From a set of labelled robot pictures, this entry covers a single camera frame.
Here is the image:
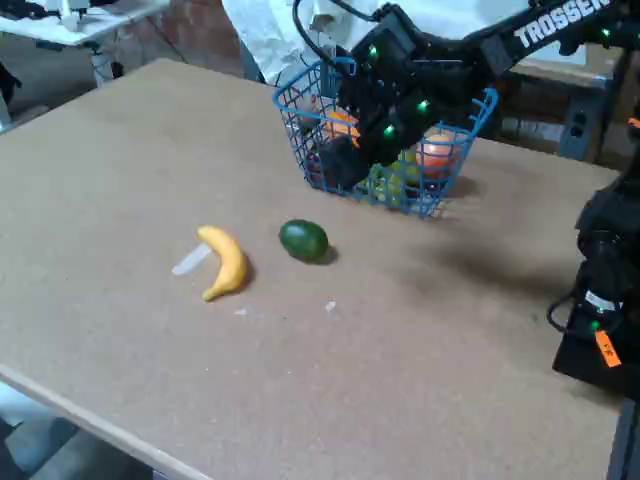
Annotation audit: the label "round dark green toy fruit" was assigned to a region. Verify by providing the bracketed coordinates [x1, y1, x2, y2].
[278, 218, 330, 264]

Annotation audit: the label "red brown toy fruit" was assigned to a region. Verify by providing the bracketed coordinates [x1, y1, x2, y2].
[297, 92, 321, 132]

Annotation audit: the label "black toy grapes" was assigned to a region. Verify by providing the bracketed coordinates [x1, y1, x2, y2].
[305, 149, 329, 187]

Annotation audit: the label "toy orange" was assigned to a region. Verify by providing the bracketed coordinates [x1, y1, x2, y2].
[324, 110, 362, 149]

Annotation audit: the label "light green toy grapes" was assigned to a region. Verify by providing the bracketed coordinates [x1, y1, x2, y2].
[368, 167, 404, 209]

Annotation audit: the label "yellow toy banana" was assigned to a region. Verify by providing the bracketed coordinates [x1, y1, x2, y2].
[196, 224, 250, 303]

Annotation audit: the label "white crumpled sheet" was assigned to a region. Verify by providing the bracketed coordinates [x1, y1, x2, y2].
[221, 0, 396, 86]

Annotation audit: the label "wooden workbench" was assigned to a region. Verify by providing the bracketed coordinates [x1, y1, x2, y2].
[499, 44, 626, 164]

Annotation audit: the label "long white tape strip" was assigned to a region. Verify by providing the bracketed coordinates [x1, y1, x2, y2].
[171, 243, 212, 277]

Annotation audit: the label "white desk leg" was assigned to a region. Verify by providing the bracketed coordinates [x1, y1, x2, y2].
[89, 45, 112, 87]

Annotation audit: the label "white desk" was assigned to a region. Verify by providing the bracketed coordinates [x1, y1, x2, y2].
[0, 0, 171, 49]

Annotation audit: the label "blue wire basket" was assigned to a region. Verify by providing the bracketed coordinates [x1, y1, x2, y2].
[272, 56, 500, 220]

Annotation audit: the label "looped black camera cable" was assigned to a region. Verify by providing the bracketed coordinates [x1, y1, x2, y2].
[291, 0, 361, 76]

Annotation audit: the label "black cable at arm foot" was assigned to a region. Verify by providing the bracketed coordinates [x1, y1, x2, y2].
[547, 289, 584, 334]

